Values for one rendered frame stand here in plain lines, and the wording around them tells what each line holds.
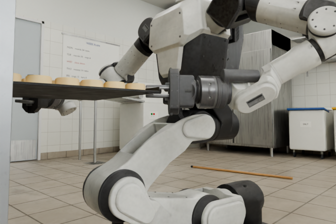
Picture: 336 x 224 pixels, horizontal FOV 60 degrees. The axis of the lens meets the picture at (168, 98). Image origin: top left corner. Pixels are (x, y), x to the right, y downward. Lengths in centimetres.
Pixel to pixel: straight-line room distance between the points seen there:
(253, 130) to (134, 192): 426
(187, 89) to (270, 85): 21
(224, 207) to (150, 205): 30
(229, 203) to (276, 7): 66
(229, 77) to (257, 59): 429
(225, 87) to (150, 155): 31
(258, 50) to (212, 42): 409
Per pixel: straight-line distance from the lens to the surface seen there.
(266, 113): 490
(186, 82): 76
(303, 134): 497
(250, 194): 123
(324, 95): 557
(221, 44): 102
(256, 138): 498
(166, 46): 101
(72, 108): 117
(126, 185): 82
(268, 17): 88
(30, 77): 64
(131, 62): 128
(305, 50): 80
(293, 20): 85
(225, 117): 109
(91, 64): 519
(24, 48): 477
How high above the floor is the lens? 62
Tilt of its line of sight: 4 degrees up
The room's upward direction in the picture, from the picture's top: straight up
